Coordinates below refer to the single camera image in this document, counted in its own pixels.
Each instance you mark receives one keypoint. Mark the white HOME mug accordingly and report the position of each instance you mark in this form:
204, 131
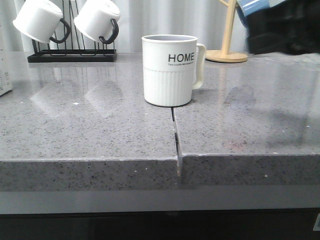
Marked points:
173, 67

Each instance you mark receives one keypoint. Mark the whole milk carton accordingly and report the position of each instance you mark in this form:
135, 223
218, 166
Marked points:
5, 82

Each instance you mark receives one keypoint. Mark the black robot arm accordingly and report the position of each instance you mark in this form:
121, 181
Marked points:
291, 27

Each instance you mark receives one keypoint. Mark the wooden mug tree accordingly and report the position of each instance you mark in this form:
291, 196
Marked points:
224, 55

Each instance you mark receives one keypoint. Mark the blue mug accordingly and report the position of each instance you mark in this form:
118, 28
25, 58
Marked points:
246, 7

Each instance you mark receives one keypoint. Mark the black wire mug rack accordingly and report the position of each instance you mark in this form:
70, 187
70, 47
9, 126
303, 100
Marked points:
77, 47

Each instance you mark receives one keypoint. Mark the white mug black handle right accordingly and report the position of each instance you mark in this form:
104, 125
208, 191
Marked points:
98, 20

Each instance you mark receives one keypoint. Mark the white mug black handle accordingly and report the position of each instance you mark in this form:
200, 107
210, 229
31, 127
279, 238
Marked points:
39, 19
98, 20

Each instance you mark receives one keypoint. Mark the white mug black handle left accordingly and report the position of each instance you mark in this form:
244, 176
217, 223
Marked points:
39, 19

